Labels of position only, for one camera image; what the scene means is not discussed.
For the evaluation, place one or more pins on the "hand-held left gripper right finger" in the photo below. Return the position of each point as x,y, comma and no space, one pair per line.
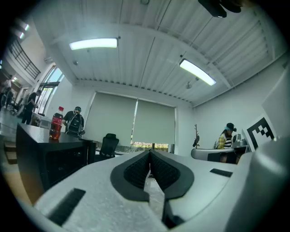
199,185

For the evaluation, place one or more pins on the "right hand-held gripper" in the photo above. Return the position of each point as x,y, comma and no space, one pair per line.
262,176

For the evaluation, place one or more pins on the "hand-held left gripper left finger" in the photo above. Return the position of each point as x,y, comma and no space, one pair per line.
99,199

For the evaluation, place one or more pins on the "black fridge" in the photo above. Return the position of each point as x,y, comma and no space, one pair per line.
31,158

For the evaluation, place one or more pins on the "wooden coat rack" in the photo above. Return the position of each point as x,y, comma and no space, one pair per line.
196,137

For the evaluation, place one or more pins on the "black office chair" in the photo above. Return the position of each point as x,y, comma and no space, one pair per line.
108,145

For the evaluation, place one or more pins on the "grey roller blind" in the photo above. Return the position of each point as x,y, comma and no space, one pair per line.
111,117
154,122

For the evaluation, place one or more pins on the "long ceiling light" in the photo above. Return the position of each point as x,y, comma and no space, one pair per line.
93,43
197,71

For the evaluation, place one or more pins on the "cola bottle with red label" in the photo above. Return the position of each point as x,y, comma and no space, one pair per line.
56,127

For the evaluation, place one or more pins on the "white table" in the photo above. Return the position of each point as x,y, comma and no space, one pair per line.
42,120

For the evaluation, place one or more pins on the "glass entrance door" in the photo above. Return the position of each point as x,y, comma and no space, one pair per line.
48,90

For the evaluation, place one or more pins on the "black metal railing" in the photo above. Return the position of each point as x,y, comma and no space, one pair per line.
25,61

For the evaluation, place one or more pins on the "ceiling camera dome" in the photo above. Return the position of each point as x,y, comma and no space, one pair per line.
188,85

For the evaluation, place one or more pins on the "black head-mounted camera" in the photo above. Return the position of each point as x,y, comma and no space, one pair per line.
215,8

